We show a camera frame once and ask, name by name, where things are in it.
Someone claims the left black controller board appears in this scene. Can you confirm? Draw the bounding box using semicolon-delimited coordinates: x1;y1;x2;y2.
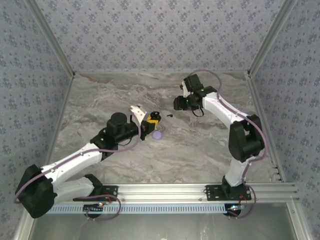
83;202;105;214

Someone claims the black controller board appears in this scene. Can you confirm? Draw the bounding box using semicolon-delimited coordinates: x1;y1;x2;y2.
224;203;245;216
83;202;105;214

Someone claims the grey metal panel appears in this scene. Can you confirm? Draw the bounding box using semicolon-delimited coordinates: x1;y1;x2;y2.
27;213;298;240

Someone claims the right black controller board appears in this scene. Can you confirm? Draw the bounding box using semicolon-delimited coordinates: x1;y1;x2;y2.
224;203;245;216

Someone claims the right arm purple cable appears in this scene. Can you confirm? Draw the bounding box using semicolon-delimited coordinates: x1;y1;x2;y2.
189;69;270;220

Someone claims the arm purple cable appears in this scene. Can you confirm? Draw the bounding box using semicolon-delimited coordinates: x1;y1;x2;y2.
13;113;143;222
189;69;270;220

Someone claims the left aluminium side rail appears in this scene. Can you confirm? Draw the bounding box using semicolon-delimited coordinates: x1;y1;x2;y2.
43;72;77;173

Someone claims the aluminium side rail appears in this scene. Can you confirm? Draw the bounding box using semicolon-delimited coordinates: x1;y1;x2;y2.
246;71;287;183
43;72;77;173

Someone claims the right aluminium side rail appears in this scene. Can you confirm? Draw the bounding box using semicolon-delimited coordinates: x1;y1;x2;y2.
246;71;287;183

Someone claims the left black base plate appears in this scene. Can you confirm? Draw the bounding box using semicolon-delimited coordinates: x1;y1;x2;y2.
72;185;119;202

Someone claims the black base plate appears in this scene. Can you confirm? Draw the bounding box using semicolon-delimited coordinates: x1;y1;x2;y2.
72;185;119;202
205;184;252;202

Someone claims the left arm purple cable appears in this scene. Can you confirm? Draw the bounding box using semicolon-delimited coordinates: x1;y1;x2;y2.
13;113;143;222

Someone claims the aluminium mounting rail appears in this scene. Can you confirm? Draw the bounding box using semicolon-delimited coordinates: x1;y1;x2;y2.
72;183;300;203

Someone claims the pale blue slotted cable duct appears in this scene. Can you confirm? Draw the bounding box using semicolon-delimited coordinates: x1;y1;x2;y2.
49;203;242;215

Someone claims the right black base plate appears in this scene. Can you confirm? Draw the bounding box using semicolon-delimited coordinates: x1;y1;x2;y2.
205;184;252;202

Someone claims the right aluminium corner post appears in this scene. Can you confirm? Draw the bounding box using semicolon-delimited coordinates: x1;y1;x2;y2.
246;0;300;77

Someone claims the aluminium corner post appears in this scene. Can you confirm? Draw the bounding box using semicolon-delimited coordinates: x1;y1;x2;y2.
246;0;300;77
24;0;77;77

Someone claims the left aluminium corner post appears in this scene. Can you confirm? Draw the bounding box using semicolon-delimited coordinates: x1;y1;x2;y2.
24;0;77;77

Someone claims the left aluminium frame leg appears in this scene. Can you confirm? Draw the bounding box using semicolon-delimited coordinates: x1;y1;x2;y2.
13;217;35;240

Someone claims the aluminium frame leg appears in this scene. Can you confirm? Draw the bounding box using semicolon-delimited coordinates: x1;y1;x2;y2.
13;217;35;240
287;201;312;240

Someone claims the right aluminium frame leg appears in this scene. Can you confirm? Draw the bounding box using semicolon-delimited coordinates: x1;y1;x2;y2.
287;201;312;240

